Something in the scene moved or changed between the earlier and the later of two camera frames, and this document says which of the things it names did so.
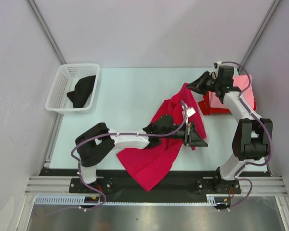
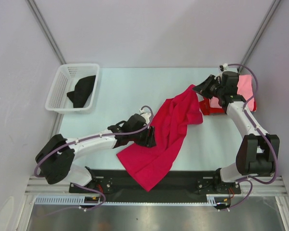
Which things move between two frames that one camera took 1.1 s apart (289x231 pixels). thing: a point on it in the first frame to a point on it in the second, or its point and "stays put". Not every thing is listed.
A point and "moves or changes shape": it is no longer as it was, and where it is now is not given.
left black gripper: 191,138 to 149,140
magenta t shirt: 148,165 moves or changes shape
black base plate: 180,182 stays put
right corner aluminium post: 273,8 stays put
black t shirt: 83,90 stays put
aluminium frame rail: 250,185 stays put
